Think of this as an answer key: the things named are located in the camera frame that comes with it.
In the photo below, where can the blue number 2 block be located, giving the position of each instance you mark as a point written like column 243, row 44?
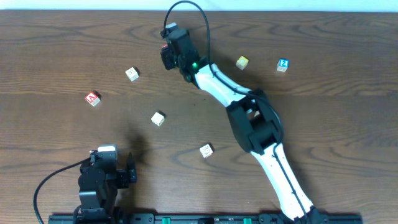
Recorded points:
column 282, row 65

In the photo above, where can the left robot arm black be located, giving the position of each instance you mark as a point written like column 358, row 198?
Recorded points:
column 98, row 205

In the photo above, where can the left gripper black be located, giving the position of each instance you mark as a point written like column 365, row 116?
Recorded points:
column 125, row 178

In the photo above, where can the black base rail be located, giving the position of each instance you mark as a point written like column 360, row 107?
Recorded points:
column 264, row 218

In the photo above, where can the white block upper left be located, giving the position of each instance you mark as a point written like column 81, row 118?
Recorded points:
column 132, row 74

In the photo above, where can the yellow top block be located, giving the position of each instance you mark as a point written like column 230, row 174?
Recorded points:
column 242, row 62

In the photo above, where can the red letter A block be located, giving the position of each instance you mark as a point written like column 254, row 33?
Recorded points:
column 92, row 98

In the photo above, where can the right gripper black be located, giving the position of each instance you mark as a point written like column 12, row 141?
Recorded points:
column 168, row 58

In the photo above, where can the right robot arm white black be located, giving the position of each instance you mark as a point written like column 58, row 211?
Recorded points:
column 255, row 124

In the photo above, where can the white block lower centre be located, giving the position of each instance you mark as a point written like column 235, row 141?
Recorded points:
column 206, row 150

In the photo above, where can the white block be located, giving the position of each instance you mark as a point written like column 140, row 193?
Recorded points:
column 206, row 150
column 158, row 118
column 132, row 74

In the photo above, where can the white block centre left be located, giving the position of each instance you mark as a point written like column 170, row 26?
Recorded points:
column 158, row 118

